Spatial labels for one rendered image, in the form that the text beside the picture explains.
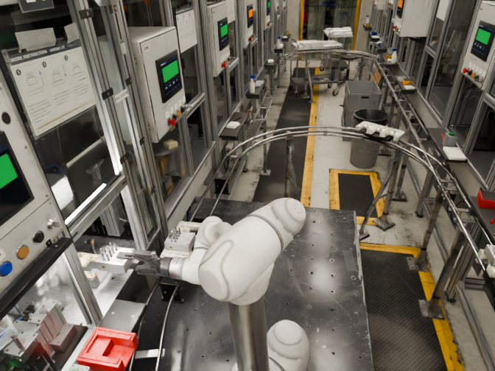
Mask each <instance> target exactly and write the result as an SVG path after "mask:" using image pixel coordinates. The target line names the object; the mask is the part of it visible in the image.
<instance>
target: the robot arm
mask: <svg viewBox="0 0 495 371"><path fill-rule="evenodd" d="M305 221H306V211H305V208H304V206H303V205H302V204H301V203H300V202H299V201H297V200H296V199H293V198H281V199H276V200H274V201H272V202H271V203H269V204H268V205H265V206H264V207H262V208H260V209H258V210H256V211H254V212H252V213H251V214H249V215H248V216H246V217H245V218H244V219H242V220H241V221H239V222H237V223H236V224H234V225H233V226H231V225H230V224H228V223H227V222H222V220H221V219H220V218H218V217H216V216H210V217H207V218H206V219H205V220H204V221H203V222H202V224H201V225H200V228H199V230H198V232H197V237H196V239H195V243H194V250H193V252H192V254H191V256H190V258H184V257H177V256H175V257H174V258H170V257H164V258H161V257H159V256H157V255H156V253H157V252H156V251H152V252H151V251H146V250H134V251H133V252H119V253H118V255H117V256H116V257H117V258H123V259H128V260H132V259H133V258H134V259H136V260H139V261H143V262H145V263H147V264H146V265H138V264H137V263H132V265H131V266H130V268H129V269H133V270H134V272H137V274H139V275H147V276H153V277H156V278H159V277H160V276H161V275H164V276H170V277H171V279H177V280H184V281H187V282H189V283H193V284H197V285H201V286H202V287H203V289H204V290H205V291H206V293H207V294H209V295H210V296H211V297H213V298H214V299H216V300H219V301H227V304H228V313H229V317H230V323H231V332H232V337H233V341H234V350H235V356H236V363H235V364H234V366H233V368H232V370H231V371H309V361H310V358H311V354H310V353H309V339H308V337H307V335H306V332H305V331H304V329H303V328H302V327H301V326H299V325H298V324H297V323H295V322H293V321H290V320H281V321H279V322H277V323H276V324H274V326H272V327H271V329H269V331H268V333H267V324H266V314H265V303H264V293H265V292H266V290H267V287H268V284H269V281H270V276H271V274H272V271H273V267H274V261H275V260H276V259H277V257H278V256H279V255H280V254H281V253H282V252H283V250H284V249H285V248H286V246H287V245H288V244H289V243H290V242H291V240H292V239H293V236H294V235H296V234H297V233H299V232H300V230H301V228H302V227H303V225H304V223H305ZM137 265H138V266H137Z"/></svg>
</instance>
